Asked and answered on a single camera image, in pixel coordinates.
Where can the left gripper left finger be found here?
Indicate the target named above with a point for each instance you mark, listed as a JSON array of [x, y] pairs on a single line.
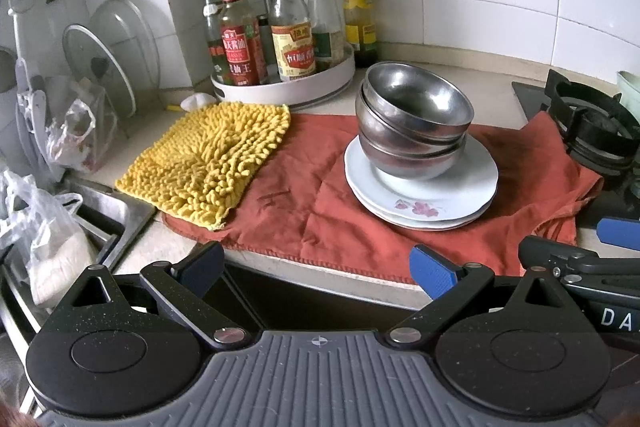
[[179, 292]]

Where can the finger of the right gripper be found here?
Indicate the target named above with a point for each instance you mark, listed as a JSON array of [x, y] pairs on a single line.
[[618, 232]]

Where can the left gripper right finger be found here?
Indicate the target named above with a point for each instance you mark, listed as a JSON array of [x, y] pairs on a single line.
[[453, 290]]

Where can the large floral plate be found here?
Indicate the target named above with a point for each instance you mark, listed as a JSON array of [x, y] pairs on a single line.
[[443, 225]]

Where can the steel bowl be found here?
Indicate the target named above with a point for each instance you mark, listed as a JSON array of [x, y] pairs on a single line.
[[417, 101], [395, 140], [412, 166]]

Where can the steel bowl front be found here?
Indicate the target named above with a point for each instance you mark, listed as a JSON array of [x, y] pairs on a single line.
[[395, 140]]

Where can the steel sink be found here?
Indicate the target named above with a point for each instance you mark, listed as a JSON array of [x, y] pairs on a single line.
[[106, 224]]

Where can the black gas stove burner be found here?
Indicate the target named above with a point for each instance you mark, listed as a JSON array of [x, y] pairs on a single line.
[[595, 128]]

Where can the yellow chenille mat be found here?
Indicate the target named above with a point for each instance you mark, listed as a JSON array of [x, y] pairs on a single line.
[[200, 168]]

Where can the red cloth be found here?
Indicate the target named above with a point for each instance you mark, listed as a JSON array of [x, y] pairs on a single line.
[[319, 200]]

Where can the pale green cup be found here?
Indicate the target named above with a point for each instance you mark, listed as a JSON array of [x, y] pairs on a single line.
[[629, 86]]

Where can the plastic bag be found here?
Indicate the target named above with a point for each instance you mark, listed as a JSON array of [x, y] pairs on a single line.
[[83, 123]]

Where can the garlic bulb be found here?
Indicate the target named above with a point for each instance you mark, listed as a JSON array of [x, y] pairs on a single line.
[[197, 101]]

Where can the white rotating condiment rack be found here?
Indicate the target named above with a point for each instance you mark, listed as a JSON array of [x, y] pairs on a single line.
[[274, 62]]

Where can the red label soy sauce bottle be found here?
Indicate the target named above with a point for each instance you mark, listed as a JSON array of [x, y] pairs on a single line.
[[242, 43]]

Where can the yellow cap vinegar bottle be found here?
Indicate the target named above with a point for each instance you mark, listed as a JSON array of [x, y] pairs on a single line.
[[292, 39]]

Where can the purple neck clear bottle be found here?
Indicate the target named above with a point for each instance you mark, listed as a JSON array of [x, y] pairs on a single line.
[[327, 33]]

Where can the yellow green label bottle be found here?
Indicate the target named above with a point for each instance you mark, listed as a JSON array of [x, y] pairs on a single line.
[[360, 31]]

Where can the green label dark bottle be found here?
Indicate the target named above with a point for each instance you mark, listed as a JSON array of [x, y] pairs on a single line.
[[211, 12]]

